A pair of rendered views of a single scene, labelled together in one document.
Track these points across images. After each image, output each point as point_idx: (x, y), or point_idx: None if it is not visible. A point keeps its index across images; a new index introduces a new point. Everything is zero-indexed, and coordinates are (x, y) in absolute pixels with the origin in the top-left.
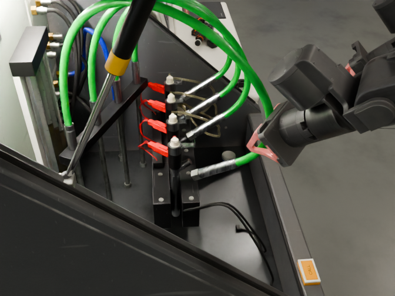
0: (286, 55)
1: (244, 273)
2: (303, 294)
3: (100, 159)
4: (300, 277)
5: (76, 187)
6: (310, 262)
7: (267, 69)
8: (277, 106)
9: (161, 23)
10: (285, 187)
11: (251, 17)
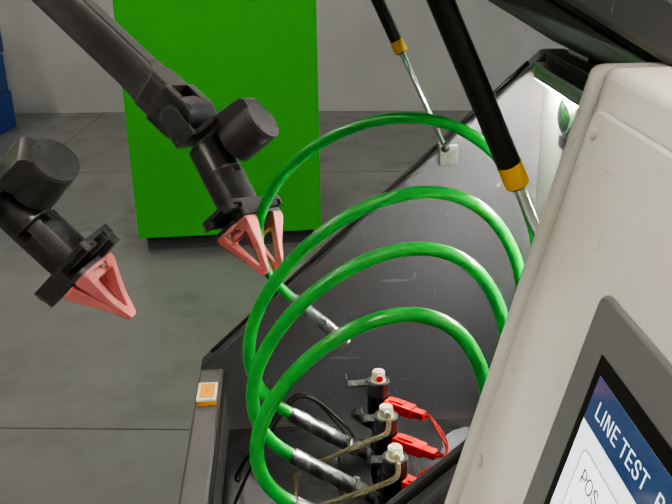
0: (256, 123)
1: (301, 274)
2: (223, 383)
3: None
4: (219, 395)
5: (437, 149)
6: (202, 395)
7: None
8: (251, 210)
9: None
10: (182, 494)
11: None
